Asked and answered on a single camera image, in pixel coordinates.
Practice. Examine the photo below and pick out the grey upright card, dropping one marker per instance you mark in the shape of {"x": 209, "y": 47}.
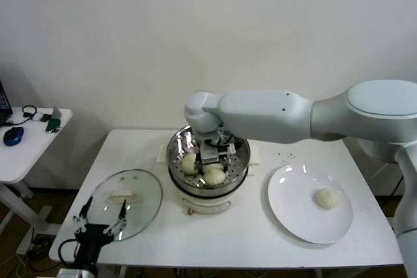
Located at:
{"x": 56, "y": 112}

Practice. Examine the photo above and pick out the dark laptop screen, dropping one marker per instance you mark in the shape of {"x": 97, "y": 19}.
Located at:
{"x": 4, "y": 105}

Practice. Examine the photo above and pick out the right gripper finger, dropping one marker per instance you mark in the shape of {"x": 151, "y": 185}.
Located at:
{"x": 225, "y": 164}
{"x": 198, "y": 164}

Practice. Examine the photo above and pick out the white electric cooker pot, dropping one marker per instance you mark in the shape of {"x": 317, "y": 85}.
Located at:
{"x": 208, "y": 206}

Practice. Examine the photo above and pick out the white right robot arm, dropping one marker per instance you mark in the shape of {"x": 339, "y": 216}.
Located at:
{"x": 260, "y": 115}

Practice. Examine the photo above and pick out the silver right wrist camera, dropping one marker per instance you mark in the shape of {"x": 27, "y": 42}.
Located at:
{"x": 210, "y": 156}

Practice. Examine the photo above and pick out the scattered dark crumbs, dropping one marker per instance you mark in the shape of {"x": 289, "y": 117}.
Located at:
{"x": 288, "y": 157}

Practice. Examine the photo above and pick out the round white plate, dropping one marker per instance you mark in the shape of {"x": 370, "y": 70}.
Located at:
{"x": 293, "y": 200}

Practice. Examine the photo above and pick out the round glass pot lid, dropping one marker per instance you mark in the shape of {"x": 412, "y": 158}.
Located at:
{"x": 143, "y": 193}

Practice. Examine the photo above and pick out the white steamed baozi bun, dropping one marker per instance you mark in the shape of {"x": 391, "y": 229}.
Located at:
{"x": 213, "y": 176}
{"x": 326, "y": 199}
{"x": 188, "y": 164}

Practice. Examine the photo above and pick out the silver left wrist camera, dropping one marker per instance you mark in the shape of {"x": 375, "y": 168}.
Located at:
{"x": 70, "y": 273}

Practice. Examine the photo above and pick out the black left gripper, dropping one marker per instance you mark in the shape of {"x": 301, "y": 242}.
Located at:
{"x": 91, "y": 234}

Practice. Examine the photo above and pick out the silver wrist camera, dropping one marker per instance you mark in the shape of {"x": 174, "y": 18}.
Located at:
{"x": 210, "y": 156}
{"x": 70, "y": 273}

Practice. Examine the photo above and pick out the blue computer mouse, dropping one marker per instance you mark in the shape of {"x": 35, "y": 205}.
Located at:
{"x": 13, "y": 136}

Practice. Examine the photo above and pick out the perforated steel steamer basket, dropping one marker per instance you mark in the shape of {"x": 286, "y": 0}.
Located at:
{"x": 177, "y": 147}

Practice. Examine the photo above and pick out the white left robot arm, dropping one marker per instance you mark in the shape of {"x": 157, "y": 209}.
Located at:
{"x": 89, "y": 272}

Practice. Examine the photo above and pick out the small white side table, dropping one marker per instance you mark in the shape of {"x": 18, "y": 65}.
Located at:
{"x": 29, "y": 154}

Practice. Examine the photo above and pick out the green circuit board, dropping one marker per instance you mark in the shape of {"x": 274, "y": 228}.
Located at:
{"x": 53, "y": 125}

